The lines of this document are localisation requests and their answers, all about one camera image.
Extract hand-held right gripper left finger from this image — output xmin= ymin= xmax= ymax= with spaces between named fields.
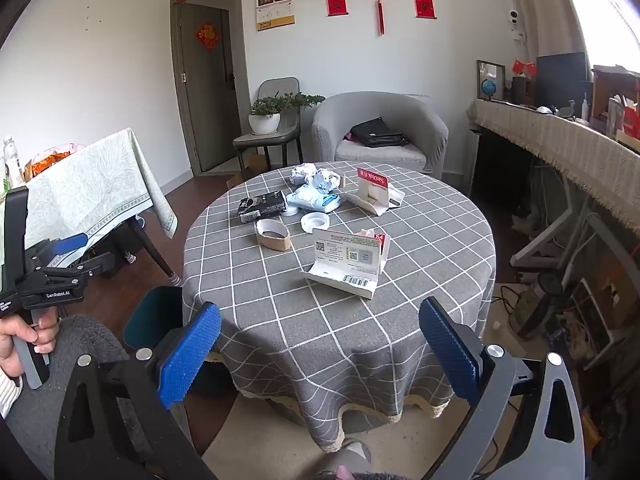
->
xmin=54 ymin=302 xmax=222 ymax=480

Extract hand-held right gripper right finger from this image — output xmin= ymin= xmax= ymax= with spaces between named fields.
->
xmin=419 ymin=297 xmax=586 ymax=480

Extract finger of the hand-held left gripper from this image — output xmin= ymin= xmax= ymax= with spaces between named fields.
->
xmin=45 ymin=251 xmax=117 ymax=283
xmin=27 ymin=232 xmax=90 ymax=268

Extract teal trash bin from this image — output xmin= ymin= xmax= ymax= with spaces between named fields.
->
xmin=123 ymin=286 xmax=236 ymax=396

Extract grey scrap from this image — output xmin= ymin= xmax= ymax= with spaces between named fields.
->
xmin=237 ymin=191 xmax=287 ymax=224

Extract person's left forearm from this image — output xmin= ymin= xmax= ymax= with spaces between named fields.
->
xmin=0 ymin=367 xmax=23 ymax=418

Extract person's left hand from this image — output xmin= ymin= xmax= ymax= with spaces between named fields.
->
xmin=0 ymin=307 xmax=60 ymax=381

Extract black table leg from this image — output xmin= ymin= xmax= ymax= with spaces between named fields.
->
xmin=127 ymin=215 xmax=181 ymax=286

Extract table with pale green tablecloth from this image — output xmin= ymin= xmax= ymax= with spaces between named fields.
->
xmin=20 ymin=127 xmax=178 ymax=271

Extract orange snack bag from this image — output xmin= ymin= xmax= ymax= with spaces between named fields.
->
xmin=25 ymin=144 xmax=86 ymax=181

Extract floor fan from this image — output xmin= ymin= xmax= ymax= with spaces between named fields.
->
xmin=510 ymin=272 xmax=566 ymax=341

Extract clear plastic bottle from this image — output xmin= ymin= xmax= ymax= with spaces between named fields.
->
xmin=1 ymin=135 xmax=26 ymax=191

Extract person's grey fleece clothing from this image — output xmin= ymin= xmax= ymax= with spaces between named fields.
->
xmin=4 ymin=314 xmax=201 ymax=480

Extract beige rug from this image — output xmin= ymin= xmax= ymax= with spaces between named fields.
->
xmin=200 ymin=385 xmax=501 ymax=480

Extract round table grey checked tablecloth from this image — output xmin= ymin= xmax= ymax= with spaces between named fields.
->
xmin=181 ymin=161 xmax=497 ymax=453

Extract grey slipper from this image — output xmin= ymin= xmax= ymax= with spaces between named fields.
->
xmin=320 ymin=437 xmax=373 ymax=480

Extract open white barcode box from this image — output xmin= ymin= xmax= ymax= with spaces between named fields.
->
xmin=300 ymin=228 xmax=388 ymax=300

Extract brown cardboard tape core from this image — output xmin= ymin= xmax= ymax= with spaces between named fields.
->
xmin=255 ymin=218 xmax=292 ymax=252

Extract white tape roll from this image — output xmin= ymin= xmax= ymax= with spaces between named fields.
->
xmin=300 ymin=212 xmax=332 ymax=233

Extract red and white package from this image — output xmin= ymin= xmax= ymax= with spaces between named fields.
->
xmin=341 ymin=167 xmax=405 ymax=217

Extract cardboard box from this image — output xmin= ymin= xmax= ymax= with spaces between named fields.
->
xmin=239 ymin=152 xmax=271 ymax=181

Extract grey door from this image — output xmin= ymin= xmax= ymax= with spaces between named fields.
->
xmin=180 ymin=2 xmax=246 ymax=173

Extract potted plant white pot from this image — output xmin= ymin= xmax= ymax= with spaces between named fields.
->
xmin=248 ymin=92 xmax=326 ymax=136

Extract black bag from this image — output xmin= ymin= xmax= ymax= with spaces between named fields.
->
xmin=350 ymin=117 xmax=410 ymax=149

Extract long desk beige cloth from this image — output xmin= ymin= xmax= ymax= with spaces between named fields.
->
xmin=467 ymin=99 xmax=640 ymax=241

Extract grey armchair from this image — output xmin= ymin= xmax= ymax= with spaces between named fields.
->
xmin=312 ymin=91 xmax=449 ymax=179

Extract red door decoration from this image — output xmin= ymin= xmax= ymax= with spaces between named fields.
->
xmin=195 ymin=21 xmax=222 ymax=52

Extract grey dining chair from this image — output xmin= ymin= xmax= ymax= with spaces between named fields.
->
xmin=233 ymin=77 xmax=303 ymax=181

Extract framed globe picture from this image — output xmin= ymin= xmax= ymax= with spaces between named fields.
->
xmin=476 ymin=60 xmax=507 ymax=102

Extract black monitor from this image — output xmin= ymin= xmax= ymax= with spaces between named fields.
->
xmin=536 ymin=52 xmax=588 ymax=111

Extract stacked cardboard boxes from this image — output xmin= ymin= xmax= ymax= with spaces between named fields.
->
xmin=592 ymin=65 xmax=640 ymax=141

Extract white desk frame legs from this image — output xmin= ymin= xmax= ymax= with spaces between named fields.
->
xmin=510 ymin=180 xmax=608 ymax=268

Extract wall calendar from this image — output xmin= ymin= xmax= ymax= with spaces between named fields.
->
xmin=256 ymin=0 xmax=294 ymax=31

